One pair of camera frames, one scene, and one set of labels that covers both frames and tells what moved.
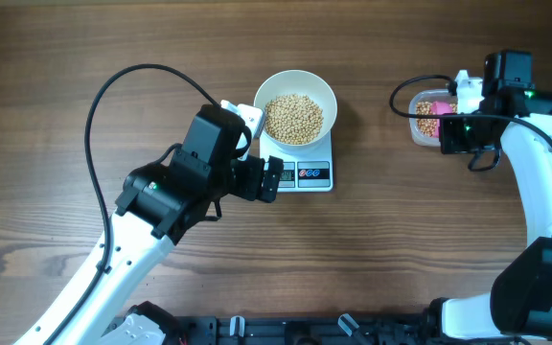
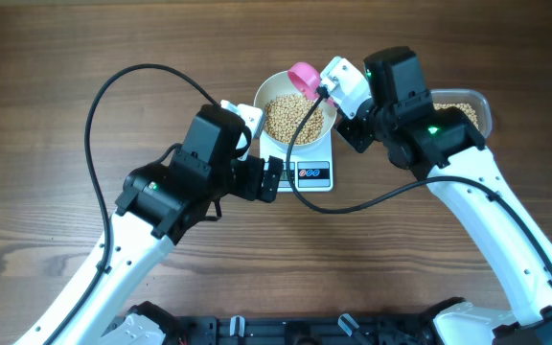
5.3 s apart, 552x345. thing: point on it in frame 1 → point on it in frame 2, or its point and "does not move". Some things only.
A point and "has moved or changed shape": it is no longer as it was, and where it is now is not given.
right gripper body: [464, 135] → [370, 124]
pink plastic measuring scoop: [440, 107] has moved or changed shape
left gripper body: [244, 179] does not move
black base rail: [372, 330] does not move
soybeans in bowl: [292, 119] does not move
